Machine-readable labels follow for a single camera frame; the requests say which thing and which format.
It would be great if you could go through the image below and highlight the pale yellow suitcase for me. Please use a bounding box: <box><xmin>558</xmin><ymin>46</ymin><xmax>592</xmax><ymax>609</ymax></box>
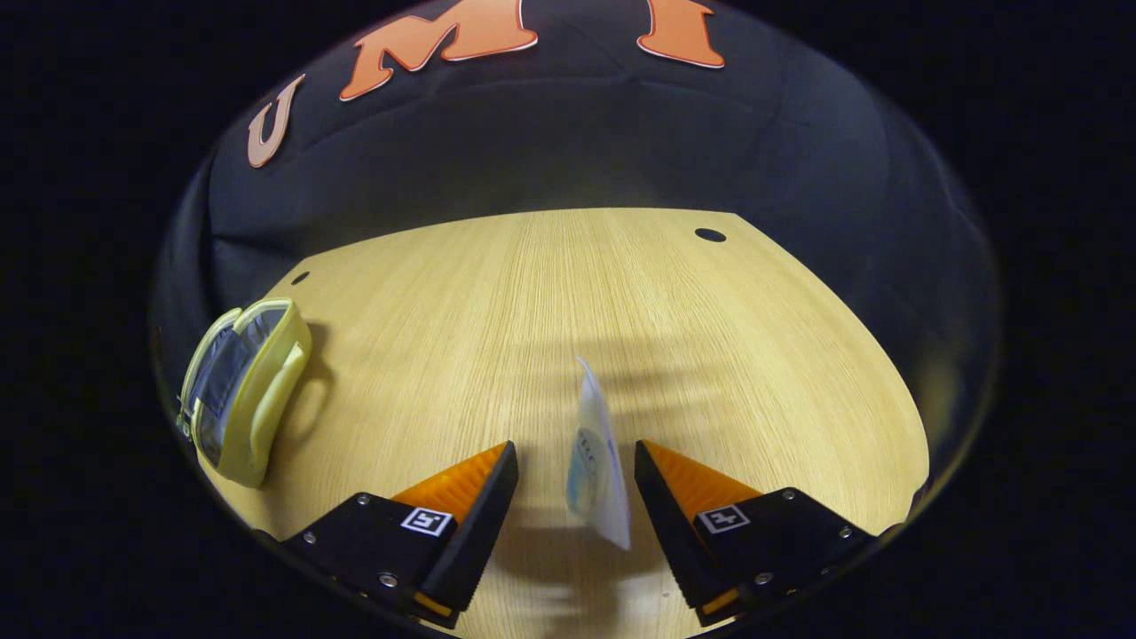
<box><xmin>176</xmin><ymin>298</ymin><xmax>314</xmax><ymax>489</ymax></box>

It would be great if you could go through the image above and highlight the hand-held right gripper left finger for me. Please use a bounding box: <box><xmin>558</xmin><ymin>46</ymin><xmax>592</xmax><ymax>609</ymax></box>
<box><xmin>282</xmin><ymin>440</ymin><xmax>520</xmax><ymax>629</ymax></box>

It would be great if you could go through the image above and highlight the white and blue tube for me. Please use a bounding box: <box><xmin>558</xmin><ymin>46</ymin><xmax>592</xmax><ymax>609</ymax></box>
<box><xmin>565</xmin><ymin>357</ymin><xmax>633</xmax><ymax>551</ymax></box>

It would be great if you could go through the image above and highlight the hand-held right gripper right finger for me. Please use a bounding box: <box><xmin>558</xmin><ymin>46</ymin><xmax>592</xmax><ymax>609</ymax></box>
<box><xmin>634</xmin><ymin>439</ymin><xmax>880</xmax><ymax>627</ymax></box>

